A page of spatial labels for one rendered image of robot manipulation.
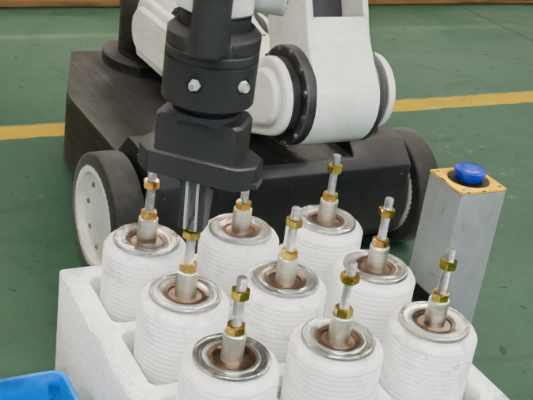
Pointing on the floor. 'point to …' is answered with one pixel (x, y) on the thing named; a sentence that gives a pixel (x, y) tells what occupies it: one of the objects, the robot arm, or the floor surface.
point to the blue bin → (38, 386)
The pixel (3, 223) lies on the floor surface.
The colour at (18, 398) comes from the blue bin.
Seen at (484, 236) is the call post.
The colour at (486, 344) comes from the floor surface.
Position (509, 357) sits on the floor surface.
